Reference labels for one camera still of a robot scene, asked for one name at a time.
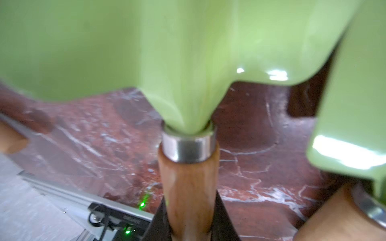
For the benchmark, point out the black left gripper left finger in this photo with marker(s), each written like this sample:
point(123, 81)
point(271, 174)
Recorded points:
point(159, 228)

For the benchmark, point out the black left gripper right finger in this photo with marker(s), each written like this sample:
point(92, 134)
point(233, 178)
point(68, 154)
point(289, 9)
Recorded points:
point(222, 227)

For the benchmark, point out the light green square shovel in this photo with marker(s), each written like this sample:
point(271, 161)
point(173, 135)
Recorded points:
point(182, 55)

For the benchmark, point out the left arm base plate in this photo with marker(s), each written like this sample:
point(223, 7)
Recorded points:
point(123, 226)

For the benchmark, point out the aluminium frame rail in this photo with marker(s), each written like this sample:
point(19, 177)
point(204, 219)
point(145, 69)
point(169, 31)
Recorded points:
point(33, 209)

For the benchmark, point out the light green shovel wooden handle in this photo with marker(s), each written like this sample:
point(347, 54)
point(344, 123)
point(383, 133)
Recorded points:
point(350, 134)

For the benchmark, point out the green rake wooden handle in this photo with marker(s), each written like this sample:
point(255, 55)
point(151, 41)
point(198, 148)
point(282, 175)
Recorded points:
point(11, 140)

